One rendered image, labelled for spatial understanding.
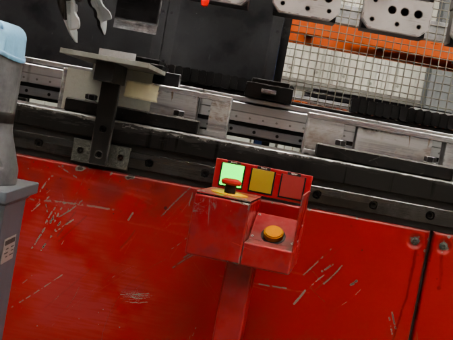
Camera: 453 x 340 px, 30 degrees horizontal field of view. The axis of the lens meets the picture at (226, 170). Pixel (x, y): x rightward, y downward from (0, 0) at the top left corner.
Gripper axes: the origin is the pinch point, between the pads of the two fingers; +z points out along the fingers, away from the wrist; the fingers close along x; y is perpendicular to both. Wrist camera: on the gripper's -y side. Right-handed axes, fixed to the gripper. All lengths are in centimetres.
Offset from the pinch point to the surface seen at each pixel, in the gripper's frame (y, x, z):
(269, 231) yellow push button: 50, 8, 32
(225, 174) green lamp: 34.3, 9.2, 26.1
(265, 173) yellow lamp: 40, 15, 26
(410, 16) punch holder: 35, 61, 6
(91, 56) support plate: 16.7, -7.1, -0.1
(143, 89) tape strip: 3.0, 9.4, 15.3
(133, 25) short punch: -4.7, 13.3, 2.7
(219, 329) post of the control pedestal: 50, -6, 49
